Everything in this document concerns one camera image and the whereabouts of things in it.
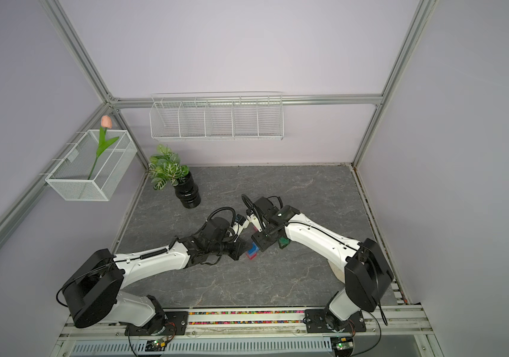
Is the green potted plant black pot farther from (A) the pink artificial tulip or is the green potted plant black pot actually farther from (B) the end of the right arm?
(B) the end of the right arm

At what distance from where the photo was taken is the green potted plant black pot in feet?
2.78

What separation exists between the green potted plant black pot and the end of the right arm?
0.38 metres

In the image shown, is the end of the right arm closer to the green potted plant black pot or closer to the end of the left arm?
the end of the left arm

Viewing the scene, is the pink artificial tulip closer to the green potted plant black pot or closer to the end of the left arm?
the green potted plant black pot

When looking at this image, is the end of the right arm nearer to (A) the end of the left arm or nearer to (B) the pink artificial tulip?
(A) the end of the left arm

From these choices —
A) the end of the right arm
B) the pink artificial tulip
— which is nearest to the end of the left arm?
the end of the right arm

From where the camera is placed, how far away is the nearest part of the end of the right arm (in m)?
0.58

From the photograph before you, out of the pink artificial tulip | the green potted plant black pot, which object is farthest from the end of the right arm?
the pink artificial tulip
